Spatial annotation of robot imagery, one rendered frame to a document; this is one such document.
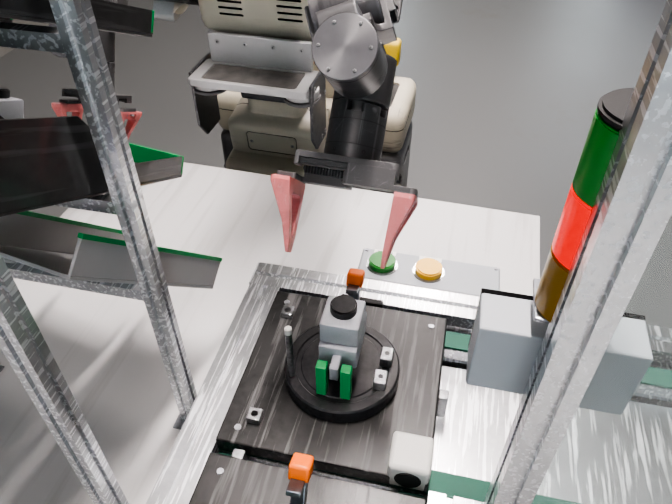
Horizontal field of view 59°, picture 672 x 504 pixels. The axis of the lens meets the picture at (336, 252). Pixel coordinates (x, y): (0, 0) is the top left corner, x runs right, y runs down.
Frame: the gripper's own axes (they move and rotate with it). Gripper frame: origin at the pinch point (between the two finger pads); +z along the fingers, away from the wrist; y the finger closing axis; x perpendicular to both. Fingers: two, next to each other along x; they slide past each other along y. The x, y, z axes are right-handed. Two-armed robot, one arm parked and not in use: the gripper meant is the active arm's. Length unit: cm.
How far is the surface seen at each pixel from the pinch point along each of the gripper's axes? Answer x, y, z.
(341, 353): 6.4, 1.4, 11.1
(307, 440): 6.7, -0.8, 21.5
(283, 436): 6.6, -3.5, 21.7
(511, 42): 344, 34, -149
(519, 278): 47, 24, 0
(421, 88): 285, -15, -96
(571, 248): -19.7, 17.9, -3.1
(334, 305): 5.4, -0.1, 5.9
